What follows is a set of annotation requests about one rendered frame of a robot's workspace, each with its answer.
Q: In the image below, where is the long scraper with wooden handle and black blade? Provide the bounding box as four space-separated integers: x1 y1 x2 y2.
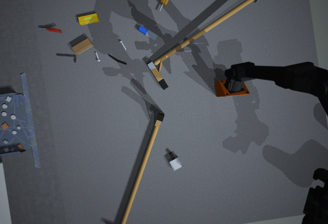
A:
120 112 165 224

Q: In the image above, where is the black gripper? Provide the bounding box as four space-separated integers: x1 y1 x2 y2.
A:
301 168 328 224

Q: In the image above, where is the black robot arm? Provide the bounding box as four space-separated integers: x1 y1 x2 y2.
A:
224 62 328 116

